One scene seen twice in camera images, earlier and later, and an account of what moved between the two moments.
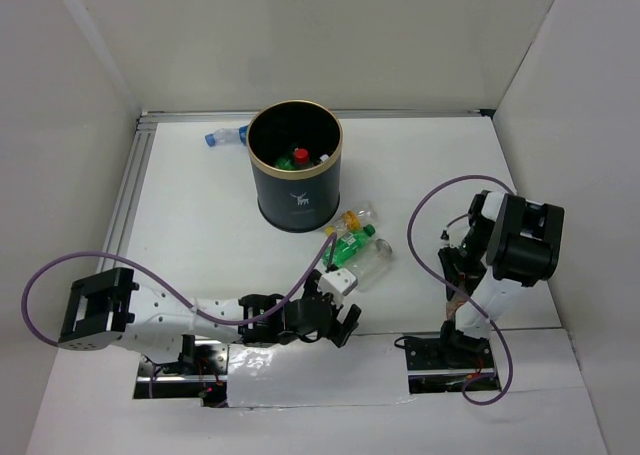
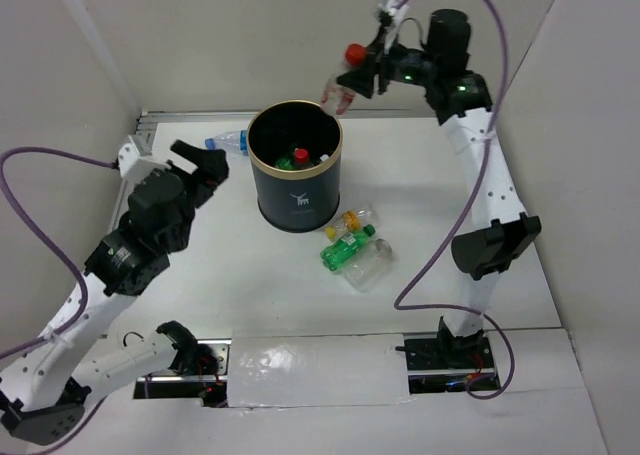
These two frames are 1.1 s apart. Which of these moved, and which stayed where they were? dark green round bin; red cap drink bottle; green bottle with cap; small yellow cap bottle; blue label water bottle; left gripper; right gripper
Moved: left gripper; blue label water bottle; right gripper; red cap drink bottle
Stayed: green bottle with cap; small yellow cap bottle; dark green round bin
